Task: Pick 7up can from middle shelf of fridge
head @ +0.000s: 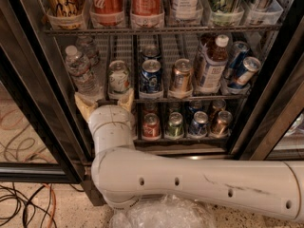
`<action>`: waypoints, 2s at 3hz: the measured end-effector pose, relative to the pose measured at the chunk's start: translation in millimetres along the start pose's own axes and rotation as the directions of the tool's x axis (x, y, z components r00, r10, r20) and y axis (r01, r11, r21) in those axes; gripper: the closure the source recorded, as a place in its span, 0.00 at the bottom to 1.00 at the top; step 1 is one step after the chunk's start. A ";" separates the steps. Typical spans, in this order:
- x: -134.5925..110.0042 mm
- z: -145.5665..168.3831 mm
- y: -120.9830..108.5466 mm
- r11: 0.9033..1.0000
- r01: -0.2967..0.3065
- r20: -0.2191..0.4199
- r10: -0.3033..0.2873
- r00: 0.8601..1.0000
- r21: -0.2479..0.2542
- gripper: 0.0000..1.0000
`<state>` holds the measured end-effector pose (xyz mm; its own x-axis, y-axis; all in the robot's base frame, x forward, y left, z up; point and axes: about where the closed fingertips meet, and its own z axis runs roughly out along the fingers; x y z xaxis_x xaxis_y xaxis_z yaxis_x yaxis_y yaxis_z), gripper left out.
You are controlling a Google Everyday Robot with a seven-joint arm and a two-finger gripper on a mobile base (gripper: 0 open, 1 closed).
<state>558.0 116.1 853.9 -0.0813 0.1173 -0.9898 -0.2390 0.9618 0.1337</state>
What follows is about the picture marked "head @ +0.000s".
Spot orange cable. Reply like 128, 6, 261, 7
41, 182, 58, 228

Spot front blue pepsi can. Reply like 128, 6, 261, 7
140, 60, 162, 93

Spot rear blue pepsi can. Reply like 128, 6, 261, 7
142, 45, 162, 61

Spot left fridge glass door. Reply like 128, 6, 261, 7
0, 0, 90, 183

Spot red coca-cola can top shelf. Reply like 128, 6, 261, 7
92, 0, 124, 26

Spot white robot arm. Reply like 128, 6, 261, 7
74, 92, 304, 222

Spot clear plastic bag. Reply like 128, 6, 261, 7
109, 195, 216, 228

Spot wire shelf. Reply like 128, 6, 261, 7
44, 23, 282, 36
83, 95, 247, 105

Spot white label bottle top shelf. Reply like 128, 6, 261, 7
170, 0, 198, 20

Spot front blue red bull can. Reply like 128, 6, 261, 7
228, 56, 261, 89

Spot rear blue red bull can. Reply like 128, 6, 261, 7
223, 41, 250, 79

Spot red orange can top shelf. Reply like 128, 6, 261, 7
131, 0, 161, 28

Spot copper soda can middle shelf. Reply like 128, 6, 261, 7
169, 59, 193, 92

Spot blue can shelf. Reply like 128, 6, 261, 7
188, 111, 208, 137
186, 100, 203, 122

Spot black cables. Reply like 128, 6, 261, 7
0, 182, 86, 228

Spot green tall can top shelf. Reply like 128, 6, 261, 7
207, 0, 243, 27

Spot rear clear water bottle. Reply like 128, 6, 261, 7
76, 36, 100, 67

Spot rear copper can bottom shelf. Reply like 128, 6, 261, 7
208, 99, 226, 121

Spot fridge glass door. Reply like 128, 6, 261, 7
231, 17, 304, 161
0, 0, 90, 183

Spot clear water bottle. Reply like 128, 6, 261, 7
76, 36, 100, 67
65, 46, 103, 102

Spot red coke can bottom shelf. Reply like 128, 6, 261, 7
142, 113, 160, 139

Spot rear blue can bottom shelf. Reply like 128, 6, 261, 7
186, 100, 203, 122

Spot green can bottom shelf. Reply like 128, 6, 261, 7
165, 112, 183, 139

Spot white green 7up can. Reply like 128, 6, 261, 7
108, 60, 130, 94

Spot front iced tea bottle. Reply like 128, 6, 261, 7
195, 34, 229, 94

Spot right fridge glass door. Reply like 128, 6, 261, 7
231, 17, 304, 161

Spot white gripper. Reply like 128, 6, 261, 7
74, 88, 135, 134

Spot middle wire shelf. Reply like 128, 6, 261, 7
83, 95, 247, 105

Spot front clear water bottle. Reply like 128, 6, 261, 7
65, 46, 103, 102

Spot blue pepsi can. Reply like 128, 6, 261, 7
140, 60, 162, 93
142, 45, 162, 61

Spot blue red bull can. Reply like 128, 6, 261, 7
228, 56, 261, 89
223, 41, 250, 79

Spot top wire shelf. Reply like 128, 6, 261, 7
44, 23, 282, 36

